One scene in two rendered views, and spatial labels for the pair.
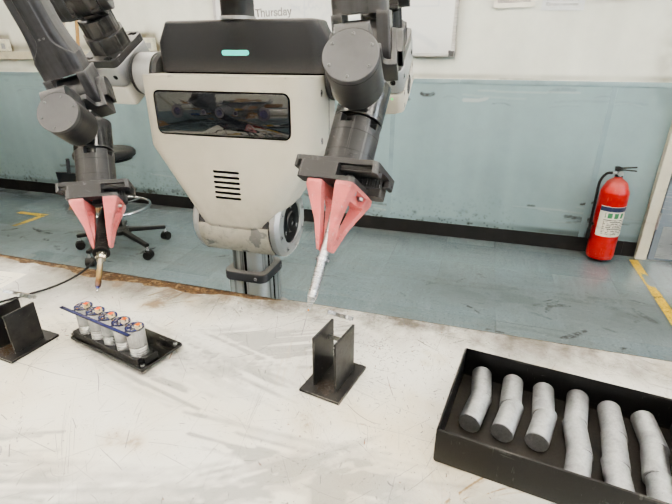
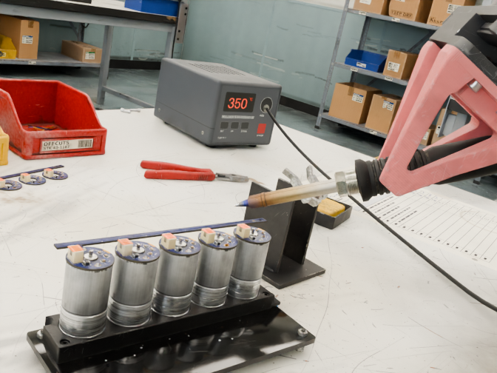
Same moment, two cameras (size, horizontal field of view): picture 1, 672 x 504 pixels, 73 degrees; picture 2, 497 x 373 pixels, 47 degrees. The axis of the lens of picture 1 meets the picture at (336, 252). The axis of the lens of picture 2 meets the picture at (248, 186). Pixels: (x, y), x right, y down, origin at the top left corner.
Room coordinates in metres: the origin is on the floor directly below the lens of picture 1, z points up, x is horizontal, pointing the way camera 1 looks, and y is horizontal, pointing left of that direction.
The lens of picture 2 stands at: (0.68, 0.04, 0.96)
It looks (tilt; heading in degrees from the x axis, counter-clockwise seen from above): 18 degrees down; 108
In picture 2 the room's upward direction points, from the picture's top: 12 degrees clockwise
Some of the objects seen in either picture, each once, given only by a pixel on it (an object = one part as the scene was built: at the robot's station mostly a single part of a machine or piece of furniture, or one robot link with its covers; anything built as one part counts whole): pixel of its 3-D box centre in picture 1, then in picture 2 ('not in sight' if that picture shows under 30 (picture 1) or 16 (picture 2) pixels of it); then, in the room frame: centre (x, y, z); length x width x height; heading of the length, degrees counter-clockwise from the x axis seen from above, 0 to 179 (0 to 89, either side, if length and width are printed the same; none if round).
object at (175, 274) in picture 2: (111, 330); (173, 280); (0.55, 0.32, 0.79); 0.02 x 0.02 x 0.05
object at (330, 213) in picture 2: not in sight; (311, 205); (0.57, 0.62, 0.76); 0.07 x 0.05 x 0.02; 171
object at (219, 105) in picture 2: not in sight; (215, 103); (0.35, 0.81, 0.80); 0.15 x 0.12 x 0.10; 150
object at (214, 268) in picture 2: (98, 325); (211, 274); (0.57, 0.35, 0.79); 0.02 x 0.02 x 0.05
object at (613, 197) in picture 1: (610, 212); not in sight; (2.52, -1.59, 0.29); 0.16 x 0.15 x 0.55; 73
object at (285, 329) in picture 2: (126, 342); (181, 342); (0.57, 0.31, 0.76); 0.16 x 0.07 x 0.01; 60
